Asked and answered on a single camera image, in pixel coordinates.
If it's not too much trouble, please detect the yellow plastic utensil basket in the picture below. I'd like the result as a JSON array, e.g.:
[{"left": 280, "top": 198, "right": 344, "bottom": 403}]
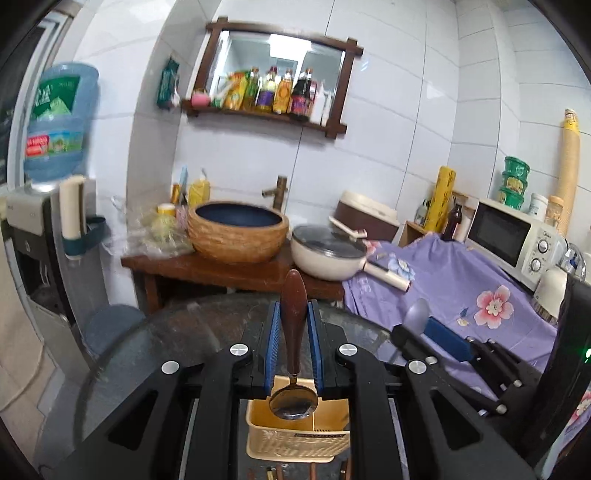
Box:
[{"left": 246, "top": 376, "right": 352, "bottom": 463}]

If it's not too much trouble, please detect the teal cup holder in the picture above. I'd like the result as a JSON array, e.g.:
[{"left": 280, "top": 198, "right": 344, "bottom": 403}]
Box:
[{"left": 62, "top": 215, "right": 112, "bottom": 259}]

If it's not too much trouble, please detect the wooden framed mirror shelf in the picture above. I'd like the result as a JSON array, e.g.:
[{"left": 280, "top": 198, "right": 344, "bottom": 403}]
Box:
[{"left": 181, "top": 17, "right": 364, "bottom": 138}]

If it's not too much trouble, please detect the yellow label sauce bottle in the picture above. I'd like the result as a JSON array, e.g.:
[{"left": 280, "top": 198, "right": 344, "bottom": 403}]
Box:
[{"left": 273, "top": 69, "right": 295, "bottom": 114}]

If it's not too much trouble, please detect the green hanging packet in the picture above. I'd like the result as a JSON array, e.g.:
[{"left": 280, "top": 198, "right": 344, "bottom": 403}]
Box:
[{"left": 156, "top": 58, "right": 182, "bottom": 110}]

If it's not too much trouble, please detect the clear plastic bag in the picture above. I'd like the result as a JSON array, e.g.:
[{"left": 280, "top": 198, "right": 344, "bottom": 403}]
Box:
[{"left": 111, "top": 196, "right": 195, "bottom": 259}]

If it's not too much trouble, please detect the tall beige roll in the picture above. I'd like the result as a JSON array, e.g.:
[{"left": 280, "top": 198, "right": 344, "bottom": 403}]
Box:
[{"left": 554, "top": 108, "right": 581, "bottom": 236}]

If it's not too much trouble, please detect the dark soy sauce bottle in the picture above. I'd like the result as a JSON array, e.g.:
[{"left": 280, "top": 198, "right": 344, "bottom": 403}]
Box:
[{"left": 290, "top": 68, "right": 314, "bottom": 121}]

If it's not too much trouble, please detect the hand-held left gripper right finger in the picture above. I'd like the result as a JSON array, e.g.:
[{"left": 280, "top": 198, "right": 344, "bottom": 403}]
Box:
[{"left": 308, "top": 301, "right": 539, "bottom": 480}]

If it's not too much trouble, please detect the white paper cup tube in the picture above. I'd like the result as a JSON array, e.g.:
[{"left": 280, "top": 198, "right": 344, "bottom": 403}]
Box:
[{"left": 59, "top": 175, "right": 86, "bottom": 241}]

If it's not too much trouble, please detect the water dispenser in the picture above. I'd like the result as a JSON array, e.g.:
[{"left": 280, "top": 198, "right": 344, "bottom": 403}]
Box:
[{"left": 0, "top": 185, "right": 93, "bottom": 324}]

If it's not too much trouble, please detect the white rice paddle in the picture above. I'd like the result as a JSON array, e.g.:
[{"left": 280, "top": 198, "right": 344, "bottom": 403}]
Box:
[{"left": 329, "top": 216, "right": 368, "bottom": 241}]

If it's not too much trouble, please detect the cream frying pan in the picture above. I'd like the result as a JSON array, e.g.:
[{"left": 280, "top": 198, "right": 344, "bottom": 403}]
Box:
[{"left": 291, "top": 224, "right": 411, "bottom": 292}]

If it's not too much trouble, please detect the shiny metal object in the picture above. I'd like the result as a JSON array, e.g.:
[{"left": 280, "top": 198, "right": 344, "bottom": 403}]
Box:
[{"left": 561, "top": 242, "right": 589, "bottom": 278}]

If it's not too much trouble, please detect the purple floral cloth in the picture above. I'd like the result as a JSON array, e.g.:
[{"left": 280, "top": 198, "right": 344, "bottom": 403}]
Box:
[{"left": 344, "top": 233, "right": 591, "bottom": 480}]

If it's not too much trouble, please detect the tan jar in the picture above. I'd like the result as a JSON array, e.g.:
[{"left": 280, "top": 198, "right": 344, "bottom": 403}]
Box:
[{"left": 546, "top": 196, "right": 565, "bottom": 227}]

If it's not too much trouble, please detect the wooden washstand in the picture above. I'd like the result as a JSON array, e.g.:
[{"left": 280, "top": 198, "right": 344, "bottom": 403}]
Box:
[{"left": 121, "top": 240, "right": 346, "bottom": 315}]

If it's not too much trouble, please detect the yellow detergent bottle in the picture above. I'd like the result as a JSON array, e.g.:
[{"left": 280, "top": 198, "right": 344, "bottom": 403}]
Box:
[{"left": 187, "top": 168, "right": 212, "bottom": 208}]

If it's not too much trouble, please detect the brown white rice cooker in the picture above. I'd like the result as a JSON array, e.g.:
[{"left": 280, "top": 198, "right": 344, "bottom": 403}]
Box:
[{"left": 333, "top": 190, "right": 400, "bottom": 243}]

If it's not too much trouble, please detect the grey spoon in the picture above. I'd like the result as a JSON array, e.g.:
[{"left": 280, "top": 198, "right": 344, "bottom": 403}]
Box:
[{"left": 403, "top": 298, "right": 432, "bottom": 335}]

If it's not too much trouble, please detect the glass pan lid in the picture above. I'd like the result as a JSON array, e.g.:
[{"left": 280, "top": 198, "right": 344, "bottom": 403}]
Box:
[{"left": 292, "top": 224, "right": 368, "bottom": 257}]

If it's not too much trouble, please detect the blue water jug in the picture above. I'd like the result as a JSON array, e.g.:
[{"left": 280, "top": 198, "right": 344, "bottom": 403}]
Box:
[{"left": 23, "top": 62, "right": 100, "bottom": 192}]

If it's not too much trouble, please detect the wooden storage box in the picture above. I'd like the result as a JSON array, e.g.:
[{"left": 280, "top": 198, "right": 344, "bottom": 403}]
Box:
[{"left": 398, "top": 191, "right": 478, "bottom": 247}]

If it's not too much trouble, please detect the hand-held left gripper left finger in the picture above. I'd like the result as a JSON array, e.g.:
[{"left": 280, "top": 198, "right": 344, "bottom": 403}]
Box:
[{"left": 60, "top": 301, "right": 281, "bottom": 480}]

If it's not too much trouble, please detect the yellow green seasoning packet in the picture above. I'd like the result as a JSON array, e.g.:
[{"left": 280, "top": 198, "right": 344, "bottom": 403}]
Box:
[{"left": 222, "top": 71, "right": 247, "bottom": 110}]

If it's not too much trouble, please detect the woven pattern basin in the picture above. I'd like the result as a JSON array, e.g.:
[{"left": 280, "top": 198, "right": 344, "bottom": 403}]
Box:
[{"left": 187, "top": 200, "right": 291, "bottom": 264}]

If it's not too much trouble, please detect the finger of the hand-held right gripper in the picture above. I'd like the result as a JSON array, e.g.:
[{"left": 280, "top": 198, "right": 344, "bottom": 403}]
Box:
[
  {"left": 392, "top": 326, "right": 520, "bottom": 416},
  {"left": 424, "top": 318, "right": 541, "bottom": 386}
]

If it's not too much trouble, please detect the white microwave oven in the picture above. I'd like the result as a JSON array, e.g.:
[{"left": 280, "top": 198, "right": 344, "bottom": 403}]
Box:
[{"left": 464, "top": 198, "right": 566, "bottom": 289}]

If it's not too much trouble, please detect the brown glass bottle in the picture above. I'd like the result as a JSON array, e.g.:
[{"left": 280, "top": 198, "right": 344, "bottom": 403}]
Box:
[{"left": 441, "top": 200, "right": 464, "bottom": 242}]

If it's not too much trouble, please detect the brass faucet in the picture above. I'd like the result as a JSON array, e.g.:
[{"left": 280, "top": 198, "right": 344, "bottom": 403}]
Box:
[{"left": 262, "top": 175, "right": 289, "bottom": 212}]

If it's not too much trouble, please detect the white plastic bottle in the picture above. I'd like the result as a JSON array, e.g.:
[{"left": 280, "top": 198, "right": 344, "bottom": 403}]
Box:
[{"left": 311, "top": 80, "right": 333, "bottom": 125}]

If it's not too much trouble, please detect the yellow wrap roll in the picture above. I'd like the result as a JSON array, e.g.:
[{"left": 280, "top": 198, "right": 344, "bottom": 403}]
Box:
[{"left": 424, "top": 166, "right": 457, "bottom": 233}]

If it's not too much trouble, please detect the wooden handle metal spoon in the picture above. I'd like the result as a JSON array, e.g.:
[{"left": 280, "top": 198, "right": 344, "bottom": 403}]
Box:
[{"left": 269, "top": 269, "right": 319, "bottom": 421}]

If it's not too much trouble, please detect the purple label oil bottle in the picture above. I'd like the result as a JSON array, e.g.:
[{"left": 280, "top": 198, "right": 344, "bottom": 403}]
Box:
[{"left": 256, "top": 67, "right": 278, "bottom": 113}]

